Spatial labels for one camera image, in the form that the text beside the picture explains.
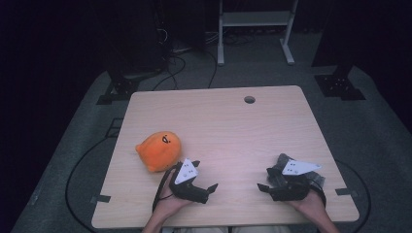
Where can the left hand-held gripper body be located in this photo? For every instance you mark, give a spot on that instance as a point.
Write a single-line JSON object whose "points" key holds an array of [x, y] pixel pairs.
{"points": [[188, 189]]}

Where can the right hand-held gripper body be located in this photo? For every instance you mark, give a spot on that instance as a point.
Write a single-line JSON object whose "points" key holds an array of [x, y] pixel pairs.
{"points": [[288, 191]]}

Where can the orange plush toy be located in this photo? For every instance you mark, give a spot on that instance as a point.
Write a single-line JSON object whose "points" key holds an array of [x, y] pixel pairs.
{"points": [[158, 152]]}

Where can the person's left hand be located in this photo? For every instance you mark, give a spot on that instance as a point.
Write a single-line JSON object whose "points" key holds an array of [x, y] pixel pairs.
{"points": [[170, 204]]}

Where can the person's right hand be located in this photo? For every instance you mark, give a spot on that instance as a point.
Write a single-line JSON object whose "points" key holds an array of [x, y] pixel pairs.
{"points": [[307, 205]]}

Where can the black metal stand base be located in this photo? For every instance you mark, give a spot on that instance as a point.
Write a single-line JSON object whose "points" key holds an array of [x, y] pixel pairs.
{"points": [[340, 86], [118, 90]]}

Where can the white metal stand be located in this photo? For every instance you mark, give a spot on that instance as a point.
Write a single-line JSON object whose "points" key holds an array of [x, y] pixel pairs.
{"points": [[256, 18]]}

